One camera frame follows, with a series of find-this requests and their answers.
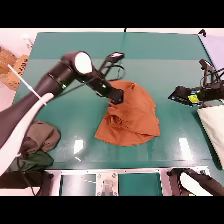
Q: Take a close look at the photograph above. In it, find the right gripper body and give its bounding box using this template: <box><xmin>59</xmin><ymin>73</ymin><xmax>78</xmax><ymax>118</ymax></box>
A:
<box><xmin>168</xmin><ymin>85</ymin><xmax>202</xmax><ymax>108</ymax></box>

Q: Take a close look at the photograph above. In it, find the orange shirt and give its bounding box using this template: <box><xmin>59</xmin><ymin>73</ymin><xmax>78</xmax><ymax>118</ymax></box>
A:
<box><xmin>94</xmin><ymin>79</ymin><xmax>161</xmax><ymax>147</ymax></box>

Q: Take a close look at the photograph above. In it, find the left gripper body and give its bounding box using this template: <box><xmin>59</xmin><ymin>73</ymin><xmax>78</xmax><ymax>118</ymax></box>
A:
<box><xmin>87</xmin><ymin>74</ymin><xmax>125</xmax><ymax>105</ymax></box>

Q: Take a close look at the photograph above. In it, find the dark green garment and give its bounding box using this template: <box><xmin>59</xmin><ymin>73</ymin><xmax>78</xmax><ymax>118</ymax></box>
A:
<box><xmin>6</xmin><ymin>149</ymin><xmax>55</xmax><ymax>175</ymax></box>

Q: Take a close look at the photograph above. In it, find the black cable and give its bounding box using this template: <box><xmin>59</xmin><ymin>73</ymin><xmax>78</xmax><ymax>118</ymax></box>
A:
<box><xmin>98</xmin><ymin>62</ymin><xmax>127</xmax><ymax>85</ymax></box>

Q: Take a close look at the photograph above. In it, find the silver frame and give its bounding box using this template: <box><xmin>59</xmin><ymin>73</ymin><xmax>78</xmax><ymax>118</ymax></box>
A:
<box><xmin>43</xmin><ymin>166</ymin><xmax>214</xmax><ymax>197</ymax></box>

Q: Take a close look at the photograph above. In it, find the cream garment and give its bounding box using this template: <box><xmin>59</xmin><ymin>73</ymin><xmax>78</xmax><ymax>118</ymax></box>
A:
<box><xmin>196</xmin><ymin>104</ymin><xmax>224</xmax><ymax>169</ymax></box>

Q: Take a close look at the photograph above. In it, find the olive brown garment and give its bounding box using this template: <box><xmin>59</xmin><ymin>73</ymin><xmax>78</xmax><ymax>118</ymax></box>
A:
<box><xmin>19</xmin><ymin>120</ymin><xmax>62</xmax><ymax>155</ymax></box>

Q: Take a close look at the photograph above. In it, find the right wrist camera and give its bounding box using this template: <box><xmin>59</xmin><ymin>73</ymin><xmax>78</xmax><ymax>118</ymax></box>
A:
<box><xmin>198</xmin><ymin>58</ymin><xmax>217</xmax><ymax>85</ymax></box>

